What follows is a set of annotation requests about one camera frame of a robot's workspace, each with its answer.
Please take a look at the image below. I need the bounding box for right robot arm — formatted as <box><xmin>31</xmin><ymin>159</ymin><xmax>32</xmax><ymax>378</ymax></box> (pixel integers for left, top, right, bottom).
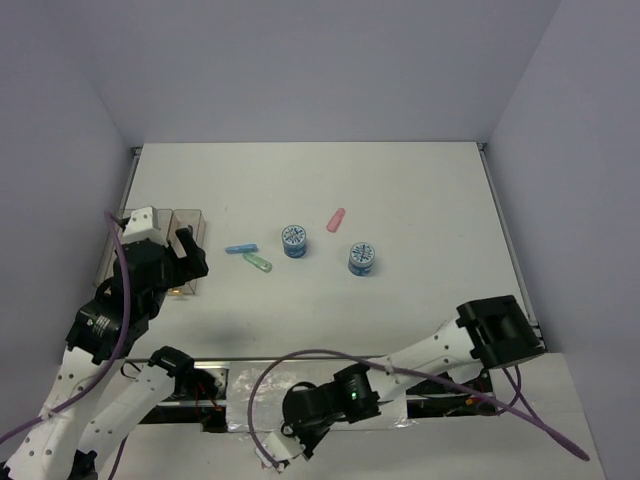
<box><xmin>282</xmin><ymin>295</ymin><xmax>545</xmax><ymax>460</ymax></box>

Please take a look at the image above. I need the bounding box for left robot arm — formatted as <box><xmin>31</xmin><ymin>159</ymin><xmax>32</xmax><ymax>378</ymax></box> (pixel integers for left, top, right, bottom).
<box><xmin>1</xmin><ymin>225</ymin><xmax>208</xmax><ymax>479</ymax></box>

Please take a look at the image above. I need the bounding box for clear compartment organizer tray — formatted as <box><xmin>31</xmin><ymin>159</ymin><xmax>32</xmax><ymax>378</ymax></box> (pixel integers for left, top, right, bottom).
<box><xmin>94</xmin><ymin>207</ymin><xmax>206</xmax><ymax>296</ymax></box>

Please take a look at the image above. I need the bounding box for silver taped cover plate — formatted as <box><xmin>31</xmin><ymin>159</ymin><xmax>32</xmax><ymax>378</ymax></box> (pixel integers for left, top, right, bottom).
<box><xmin>225</xmin><ymin>357</ymin><xmax>410</xmax><ymax>434</ymax></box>

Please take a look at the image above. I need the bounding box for blue eraser case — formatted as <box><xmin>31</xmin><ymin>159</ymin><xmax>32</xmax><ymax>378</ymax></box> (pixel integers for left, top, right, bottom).
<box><xmin>225</xmin><ymin>243</ymin><xmax>259</xmax><ymax>254</ymax></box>

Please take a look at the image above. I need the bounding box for green eraser case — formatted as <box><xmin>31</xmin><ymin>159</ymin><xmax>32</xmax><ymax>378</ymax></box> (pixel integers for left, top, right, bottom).
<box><xmin>243</xmin><ymin>252</ymin><xmax>273</xmax><ymax>273</ymax></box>

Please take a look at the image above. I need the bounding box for left blue jar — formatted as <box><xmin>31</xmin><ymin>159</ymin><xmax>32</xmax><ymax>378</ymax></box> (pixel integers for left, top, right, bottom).
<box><xmin>281</xmin><ymin>224</ymin><xmax>307</xmax><ymax>259</ymax></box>

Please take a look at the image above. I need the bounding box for blue jar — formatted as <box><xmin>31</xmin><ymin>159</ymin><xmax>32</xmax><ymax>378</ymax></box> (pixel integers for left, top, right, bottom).
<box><xmin>281</xmin><ymin>224</ymin><xmax>307</xmax><ymax>259</ymax></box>
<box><xmin>348</xmin><ymin>242</ymin><xmax>376</xmax><ymax>276</ymax></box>

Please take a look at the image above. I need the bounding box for pink eraser case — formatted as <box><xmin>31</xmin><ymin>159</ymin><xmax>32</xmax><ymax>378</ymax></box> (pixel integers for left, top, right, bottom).
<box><xmin>326</xmin><ymin>208</ymin><xmax>346</xmax><ymax>233</ymax></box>

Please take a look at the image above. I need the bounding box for right blue jar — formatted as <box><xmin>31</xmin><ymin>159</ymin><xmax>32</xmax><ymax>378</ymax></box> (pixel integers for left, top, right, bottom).
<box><xmin>348</xmin><ymin>242</ymin><xmax>376</xmax><ymax>276</ymax></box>

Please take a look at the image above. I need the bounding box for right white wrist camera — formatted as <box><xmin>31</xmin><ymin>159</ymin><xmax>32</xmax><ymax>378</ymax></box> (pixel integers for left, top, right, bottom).
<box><xmin>254</xmin><ymin>431</ymin><xmax>304</xmax><ymax>473</ymax></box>

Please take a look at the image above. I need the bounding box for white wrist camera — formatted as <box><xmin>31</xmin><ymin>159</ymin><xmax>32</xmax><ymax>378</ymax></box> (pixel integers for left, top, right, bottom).
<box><xmin>254</xmin><ymin>431</ymin><xmax>304</xmax><ymax>473</ymax></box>
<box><xmin>122</xmin><ymin>206</ymin><xmax>164</xmax><ymax>245</ymax></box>

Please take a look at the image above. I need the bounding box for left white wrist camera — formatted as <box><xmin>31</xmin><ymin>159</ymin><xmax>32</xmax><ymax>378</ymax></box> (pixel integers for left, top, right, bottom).
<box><xmin>122</xmin><ymin>206</ymin><xmax>164</xmax><ymax>245</ymax></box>

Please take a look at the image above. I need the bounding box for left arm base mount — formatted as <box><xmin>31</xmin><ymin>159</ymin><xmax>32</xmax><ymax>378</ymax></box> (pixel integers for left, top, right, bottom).
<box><xmin>141</xmin><ymin>363</ymin><xmax>229</xmax><ymax>433</ymax></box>

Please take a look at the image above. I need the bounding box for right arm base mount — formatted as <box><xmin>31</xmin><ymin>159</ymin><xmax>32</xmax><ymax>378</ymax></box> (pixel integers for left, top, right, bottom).
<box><xmin>406</xmin><ymin>380</ymin><xmax>498</xmax><ymax>419</ymax></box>

